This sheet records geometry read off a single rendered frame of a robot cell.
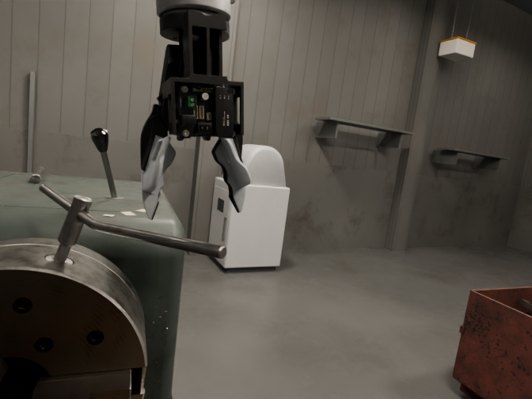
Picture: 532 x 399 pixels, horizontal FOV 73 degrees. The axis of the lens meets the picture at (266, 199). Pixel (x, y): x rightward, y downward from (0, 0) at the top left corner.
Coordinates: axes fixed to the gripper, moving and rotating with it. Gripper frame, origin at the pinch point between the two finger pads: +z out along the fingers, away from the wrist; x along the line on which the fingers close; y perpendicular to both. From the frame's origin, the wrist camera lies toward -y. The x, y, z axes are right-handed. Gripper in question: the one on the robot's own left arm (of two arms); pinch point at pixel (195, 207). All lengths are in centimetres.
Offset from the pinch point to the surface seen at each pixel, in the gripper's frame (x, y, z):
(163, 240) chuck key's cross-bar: -4.6, 5.5, 1.9
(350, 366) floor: 136, -139, 149
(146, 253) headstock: -4.1, -19.3, 11.3
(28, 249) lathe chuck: -19.3, -11.2, 6.2
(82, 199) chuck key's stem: -12.3, -7.6, -0.5
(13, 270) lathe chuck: -19.7, -4.7, 6.6
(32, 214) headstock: -20.7, -24.8, 4.4
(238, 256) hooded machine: 118, -319, 127
